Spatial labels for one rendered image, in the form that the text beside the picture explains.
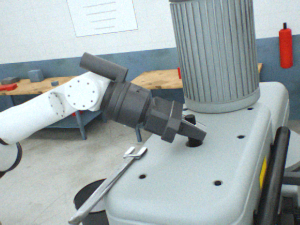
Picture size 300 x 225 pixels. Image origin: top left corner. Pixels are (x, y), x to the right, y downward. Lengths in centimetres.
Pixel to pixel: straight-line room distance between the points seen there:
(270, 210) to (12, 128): 53
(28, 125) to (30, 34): 602
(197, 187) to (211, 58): 34
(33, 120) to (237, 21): 49
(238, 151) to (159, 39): 474
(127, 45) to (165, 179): 506
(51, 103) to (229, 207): 40
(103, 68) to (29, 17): 600
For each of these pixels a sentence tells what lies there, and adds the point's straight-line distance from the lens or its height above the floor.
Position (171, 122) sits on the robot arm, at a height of 197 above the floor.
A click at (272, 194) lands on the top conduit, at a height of 181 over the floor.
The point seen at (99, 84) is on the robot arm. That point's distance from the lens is 70.
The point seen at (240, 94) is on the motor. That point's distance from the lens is 88.
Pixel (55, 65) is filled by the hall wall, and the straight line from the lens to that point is 659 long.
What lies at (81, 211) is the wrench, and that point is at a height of 190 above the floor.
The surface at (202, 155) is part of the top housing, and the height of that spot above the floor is 189.
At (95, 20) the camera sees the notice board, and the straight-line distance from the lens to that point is 586.
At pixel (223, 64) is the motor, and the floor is 201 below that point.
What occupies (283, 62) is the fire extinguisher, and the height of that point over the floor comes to 89.
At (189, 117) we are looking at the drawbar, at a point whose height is 195.
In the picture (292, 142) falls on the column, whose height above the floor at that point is 156.
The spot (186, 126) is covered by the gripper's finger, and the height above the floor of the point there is 194.
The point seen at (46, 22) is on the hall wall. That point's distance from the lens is 646.
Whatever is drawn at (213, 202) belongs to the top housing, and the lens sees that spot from 57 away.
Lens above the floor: 223
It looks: 20 degrees down
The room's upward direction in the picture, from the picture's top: 11 degrees counter-clockwise
